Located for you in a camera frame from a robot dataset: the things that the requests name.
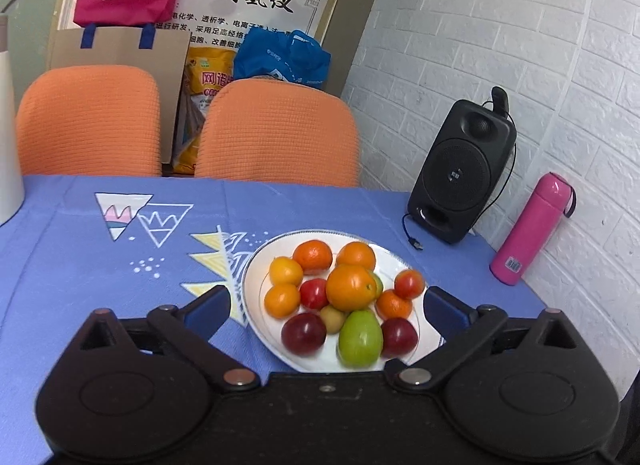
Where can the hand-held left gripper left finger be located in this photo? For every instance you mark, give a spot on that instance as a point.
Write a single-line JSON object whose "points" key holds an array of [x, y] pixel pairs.
{"points": [[210, 302]]}

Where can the white thermos jug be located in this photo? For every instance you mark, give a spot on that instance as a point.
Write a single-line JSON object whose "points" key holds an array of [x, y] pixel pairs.
{"points": [[10, 145]]}

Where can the red-orange nectarine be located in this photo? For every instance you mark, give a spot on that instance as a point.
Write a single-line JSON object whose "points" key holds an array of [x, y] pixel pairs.
{"points": [[410, 284]]}

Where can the brown paper bag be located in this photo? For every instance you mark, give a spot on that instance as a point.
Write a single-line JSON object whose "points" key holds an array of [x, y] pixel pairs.
{"points": [[115, 50]]}

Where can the yellow food packet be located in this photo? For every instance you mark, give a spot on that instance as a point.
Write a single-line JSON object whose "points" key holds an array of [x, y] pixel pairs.
{"points": [[200, 85]]}

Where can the white plate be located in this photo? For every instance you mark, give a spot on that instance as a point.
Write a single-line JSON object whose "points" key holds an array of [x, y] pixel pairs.
{"points": [[385, 262]]}

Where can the white wall poster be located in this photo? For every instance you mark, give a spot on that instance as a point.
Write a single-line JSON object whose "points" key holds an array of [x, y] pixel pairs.
{"points": [[260, 0]]}

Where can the small orange mandarin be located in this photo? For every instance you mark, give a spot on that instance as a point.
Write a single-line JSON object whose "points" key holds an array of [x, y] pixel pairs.
{"points": [[394, 306], [312, 255], [282, 301]]}

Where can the tan longan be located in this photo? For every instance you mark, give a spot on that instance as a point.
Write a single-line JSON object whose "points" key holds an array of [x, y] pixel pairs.
{"points": [[333, 320]]}

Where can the black speaker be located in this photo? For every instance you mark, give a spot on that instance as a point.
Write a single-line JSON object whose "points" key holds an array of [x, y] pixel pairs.
{"points": [[460, 175]]}

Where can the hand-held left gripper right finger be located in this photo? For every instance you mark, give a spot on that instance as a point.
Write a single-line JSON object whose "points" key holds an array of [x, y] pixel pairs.
{"points": [[442, 307]]}

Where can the large orange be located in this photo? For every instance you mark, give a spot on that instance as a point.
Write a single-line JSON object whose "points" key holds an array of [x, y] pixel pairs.
{"points": [[351, 287]]}

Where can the orange chair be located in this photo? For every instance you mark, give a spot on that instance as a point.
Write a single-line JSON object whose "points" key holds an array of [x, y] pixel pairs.
{"points": [[280, 135], [90, 120]]}

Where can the blue patterned tablecloth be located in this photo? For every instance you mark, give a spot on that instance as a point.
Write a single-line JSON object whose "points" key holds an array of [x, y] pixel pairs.
{"points": [[100, 265]]}

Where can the pink thermos bottle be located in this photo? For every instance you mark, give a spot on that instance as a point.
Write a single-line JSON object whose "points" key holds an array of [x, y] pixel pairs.
{"points": [[530, 230]]}

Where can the blue plastic bag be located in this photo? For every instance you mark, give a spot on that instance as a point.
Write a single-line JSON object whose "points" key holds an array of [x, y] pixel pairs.
{"points": [[285, 60]]}

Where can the black microphone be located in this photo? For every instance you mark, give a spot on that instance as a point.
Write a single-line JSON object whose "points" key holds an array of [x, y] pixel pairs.
{"points": [[500, 100]]}

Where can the medium orange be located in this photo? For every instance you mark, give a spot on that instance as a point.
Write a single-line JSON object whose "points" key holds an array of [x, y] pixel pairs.
{"points": [[356, 255]]}

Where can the small yellow-orange mandarin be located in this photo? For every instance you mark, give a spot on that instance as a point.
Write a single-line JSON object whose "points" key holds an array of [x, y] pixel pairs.
{"points": [[286, 271]]}

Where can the dark red plum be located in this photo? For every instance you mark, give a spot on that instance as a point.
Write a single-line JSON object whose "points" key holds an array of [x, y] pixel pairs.
{"points": [[399, 337], [303, 334]]}

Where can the small bright red plum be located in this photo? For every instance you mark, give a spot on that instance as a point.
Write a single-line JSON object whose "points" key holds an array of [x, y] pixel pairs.
{"points": [[313, 294]]}

